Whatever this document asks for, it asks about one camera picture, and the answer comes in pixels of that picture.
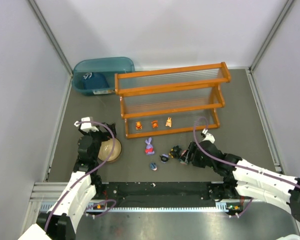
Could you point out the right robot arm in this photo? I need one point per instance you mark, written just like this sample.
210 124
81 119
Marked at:
247 179

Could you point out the tan rabbit toy figure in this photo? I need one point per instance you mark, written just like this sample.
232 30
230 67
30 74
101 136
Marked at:
168 122

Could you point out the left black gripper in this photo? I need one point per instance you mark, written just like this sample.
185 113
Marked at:
106 131

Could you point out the teal plastic bin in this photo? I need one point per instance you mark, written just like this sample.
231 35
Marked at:
108 66

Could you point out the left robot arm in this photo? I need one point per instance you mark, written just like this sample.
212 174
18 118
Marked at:
61 221

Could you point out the white object bottom left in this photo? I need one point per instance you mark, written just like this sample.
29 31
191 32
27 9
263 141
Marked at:
34 232

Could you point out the blue small lying toy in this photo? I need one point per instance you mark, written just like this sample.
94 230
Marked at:
153 166

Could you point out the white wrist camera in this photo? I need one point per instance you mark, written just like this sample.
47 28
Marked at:
207 136
86 125

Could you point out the purple rabbit toy figure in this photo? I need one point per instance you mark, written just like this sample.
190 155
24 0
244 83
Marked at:
149 149

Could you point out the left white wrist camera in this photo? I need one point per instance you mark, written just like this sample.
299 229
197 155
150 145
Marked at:
86 125

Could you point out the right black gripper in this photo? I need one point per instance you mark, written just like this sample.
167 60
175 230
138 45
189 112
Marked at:
187 155

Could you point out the black spiky toy figure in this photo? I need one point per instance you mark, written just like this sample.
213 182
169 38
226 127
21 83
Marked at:
175 152

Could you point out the orange wooden shelf rack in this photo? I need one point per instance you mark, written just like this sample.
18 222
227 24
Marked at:
184 94

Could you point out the yellow bear toy figure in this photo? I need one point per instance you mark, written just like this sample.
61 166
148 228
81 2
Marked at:
138 126

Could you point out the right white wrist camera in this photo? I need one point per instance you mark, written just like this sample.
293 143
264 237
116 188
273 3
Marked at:
207 136

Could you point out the blue cap in bin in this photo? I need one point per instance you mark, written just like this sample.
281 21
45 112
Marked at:
94 80

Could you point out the orange tiger toy figure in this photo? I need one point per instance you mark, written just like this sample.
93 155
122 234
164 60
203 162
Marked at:
154 124

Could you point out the grey slotted cable duct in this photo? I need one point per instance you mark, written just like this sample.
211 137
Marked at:
217 207

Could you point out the black purple small toy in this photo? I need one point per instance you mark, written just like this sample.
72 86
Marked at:
164 158

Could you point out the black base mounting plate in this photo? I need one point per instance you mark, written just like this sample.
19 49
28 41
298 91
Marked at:
167 194

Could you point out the beige round bowl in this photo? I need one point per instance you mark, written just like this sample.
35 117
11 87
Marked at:
110 151

